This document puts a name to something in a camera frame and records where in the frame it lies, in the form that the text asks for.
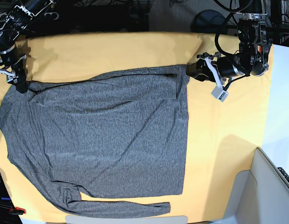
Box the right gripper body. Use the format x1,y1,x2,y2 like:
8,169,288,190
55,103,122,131
4,55,27,85

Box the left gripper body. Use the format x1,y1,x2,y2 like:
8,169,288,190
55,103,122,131
196,53,220,82

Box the grey long-sleeve shirt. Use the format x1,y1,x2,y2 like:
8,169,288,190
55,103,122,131
0,65,189,218

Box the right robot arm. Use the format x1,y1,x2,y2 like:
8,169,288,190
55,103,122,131
0,0,57,93

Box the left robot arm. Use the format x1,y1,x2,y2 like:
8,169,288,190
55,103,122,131
187,0,272,83

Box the red black clamp right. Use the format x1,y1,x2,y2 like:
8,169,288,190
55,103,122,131
259,38,273,63

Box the red black clamp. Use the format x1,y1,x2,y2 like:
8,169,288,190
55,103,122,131
259,38,273,63
8,207,26,216

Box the yellow table cloth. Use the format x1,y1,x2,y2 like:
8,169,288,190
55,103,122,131
0,31,275,223

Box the red black clamp left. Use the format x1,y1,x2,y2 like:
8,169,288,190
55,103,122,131
8,207,26,216

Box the black remote on box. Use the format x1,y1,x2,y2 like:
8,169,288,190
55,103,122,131
277,167,289,183

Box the white cardboard box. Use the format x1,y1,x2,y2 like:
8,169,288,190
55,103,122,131
221,148,289,224

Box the grey plate at table edge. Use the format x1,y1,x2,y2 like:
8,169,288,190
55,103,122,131
65,215,188,224

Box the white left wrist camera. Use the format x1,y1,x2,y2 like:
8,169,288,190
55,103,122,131
211,86,229,102

